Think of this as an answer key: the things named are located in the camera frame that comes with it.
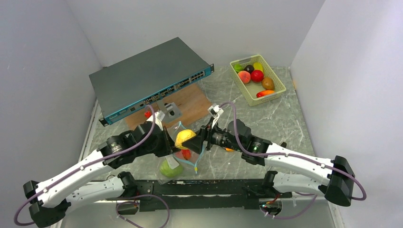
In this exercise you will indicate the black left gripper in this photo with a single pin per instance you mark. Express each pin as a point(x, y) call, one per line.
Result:
point(168, 147)

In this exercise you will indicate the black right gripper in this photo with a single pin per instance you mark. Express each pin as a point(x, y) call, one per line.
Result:
point(196, 143)

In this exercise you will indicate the red pepper toy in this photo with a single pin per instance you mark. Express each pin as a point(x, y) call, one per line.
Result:
point(187, 154)

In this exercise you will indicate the yellow lemon toy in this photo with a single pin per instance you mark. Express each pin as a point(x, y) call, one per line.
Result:
point(182, 137)

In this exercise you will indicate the clear zip top bag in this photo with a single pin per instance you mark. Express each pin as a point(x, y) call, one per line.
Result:
point(184, 164)

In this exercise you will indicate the green cabbage toy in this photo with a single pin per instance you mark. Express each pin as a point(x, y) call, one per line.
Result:
point(170, 171)

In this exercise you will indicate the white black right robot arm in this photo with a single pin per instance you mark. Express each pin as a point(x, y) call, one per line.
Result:
point(331, 178)

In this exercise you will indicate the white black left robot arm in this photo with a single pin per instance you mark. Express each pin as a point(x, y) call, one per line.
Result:
point(51, 199)

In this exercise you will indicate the wooden board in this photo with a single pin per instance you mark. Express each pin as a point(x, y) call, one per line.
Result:
point(191, 102)

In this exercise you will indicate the pale green plastic basket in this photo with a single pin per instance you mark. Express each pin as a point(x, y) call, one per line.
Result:
point(251, 89)

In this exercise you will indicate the pink peach toy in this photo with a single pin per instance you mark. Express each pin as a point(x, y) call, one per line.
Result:
point(244, 76)

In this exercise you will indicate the red orange mango toy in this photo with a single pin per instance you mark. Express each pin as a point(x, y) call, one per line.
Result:
point(264, 93)

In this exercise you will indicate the green starfruit toy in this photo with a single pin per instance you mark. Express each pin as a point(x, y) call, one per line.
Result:
point(238, 68)

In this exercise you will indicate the red apple toy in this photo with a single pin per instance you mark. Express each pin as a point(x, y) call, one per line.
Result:
point(256, 76)

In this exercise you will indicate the dark purple mangosteen toy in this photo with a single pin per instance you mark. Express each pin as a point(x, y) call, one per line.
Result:
point(249, 68)

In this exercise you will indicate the brown potato toy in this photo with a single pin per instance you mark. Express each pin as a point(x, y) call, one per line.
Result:
point(268, 83)

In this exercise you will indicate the yellow starfruit toy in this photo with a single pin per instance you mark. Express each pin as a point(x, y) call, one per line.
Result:
point(258, 66)

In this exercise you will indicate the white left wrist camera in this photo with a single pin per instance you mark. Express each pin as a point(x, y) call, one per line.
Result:
point(157, 117)

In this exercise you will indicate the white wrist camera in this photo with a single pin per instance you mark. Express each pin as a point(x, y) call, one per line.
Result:
point(215, 111)
point(157, 117)

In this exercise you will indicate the grey metal bracket stand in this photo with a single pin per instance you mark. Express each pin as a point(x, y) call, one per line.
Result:
point(170, 111)

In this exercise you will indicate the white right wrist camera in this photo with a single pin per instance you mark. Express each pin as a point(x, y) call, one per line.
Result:
point(215, 111)

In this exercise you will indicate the black aluminium base frame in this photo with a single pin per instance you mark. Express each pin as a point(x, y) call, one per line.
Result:
point(193, 194)

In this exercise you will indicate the grey blue network switch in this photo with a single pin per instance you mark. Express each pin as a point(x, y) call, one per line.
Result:
point(130, 85)

